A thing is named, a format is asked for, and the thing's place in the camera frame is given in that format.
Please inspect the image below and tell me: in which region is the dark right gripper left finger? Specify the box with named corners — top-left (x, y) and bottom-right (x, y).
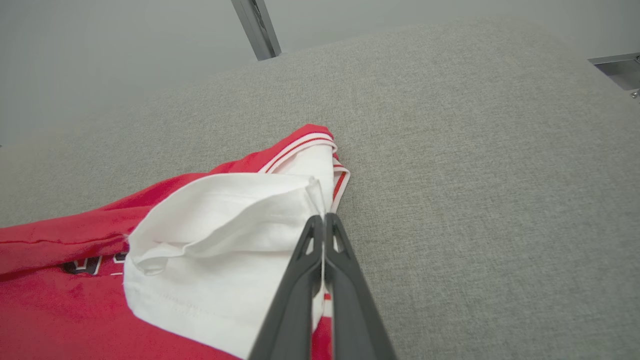
top-left (248, 214), bottom-right (326, 360)

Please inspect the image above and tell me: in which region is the silver metal bracket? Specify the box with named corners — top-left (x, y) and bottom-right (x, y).
top-left (587, 52), bottom-right (640, 101)

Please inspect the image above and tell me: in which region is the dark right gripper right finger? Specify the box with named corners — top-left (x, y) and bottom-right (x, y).
top-left (325, 213), bottom-right (397, 360)

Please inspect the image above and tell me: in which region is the red and white t-shirt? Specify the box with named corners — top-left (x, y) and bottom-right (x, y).
top-left (0, 124), bottom-right (351, 360)

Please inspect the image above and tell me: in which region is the grey metal post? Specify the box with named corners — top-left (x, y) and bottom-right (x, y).
top-left (231, 0), bottom-right (282, 62)

